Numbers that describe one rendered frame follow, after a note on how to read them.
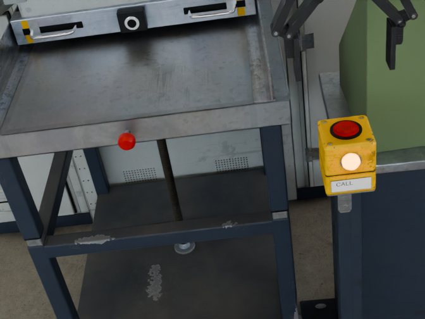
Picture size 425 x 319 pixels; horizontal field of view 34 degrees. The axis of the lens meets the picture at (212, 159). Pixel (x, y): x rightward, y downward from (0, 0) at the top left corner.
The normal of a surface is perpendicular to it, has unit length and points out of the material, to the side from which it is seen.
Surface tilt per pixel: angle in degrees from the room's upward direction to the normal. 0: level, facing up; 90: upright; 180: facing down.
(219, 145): 90
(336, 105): 0
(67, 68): 0
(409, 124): 90
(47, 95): 0
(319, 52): 90
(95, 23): 90
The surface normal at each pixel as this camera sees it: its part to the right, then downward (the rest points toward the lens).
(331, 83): -0.14, -0.78
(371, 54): 0.05, 0.61
